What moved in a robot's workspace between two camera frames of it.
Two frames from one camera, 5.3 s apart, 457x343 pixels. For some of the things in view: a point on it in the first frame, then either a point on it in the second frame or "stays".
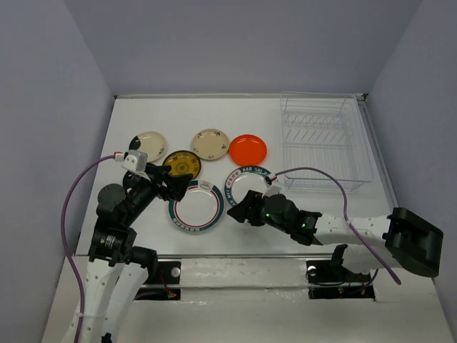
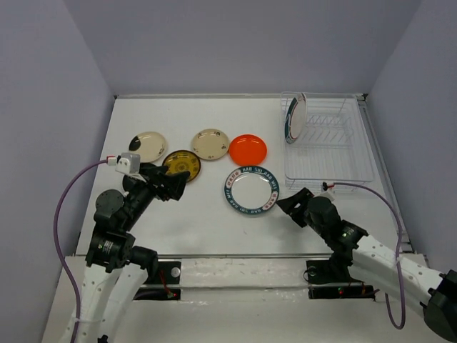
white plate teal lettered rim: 245,179 stays
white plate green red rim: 200,209 -> 295,118
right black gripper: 248,207 -> 288,204
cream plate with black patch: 151,142 stays
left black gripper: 177,184 stays
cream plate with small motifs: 210,144 stays
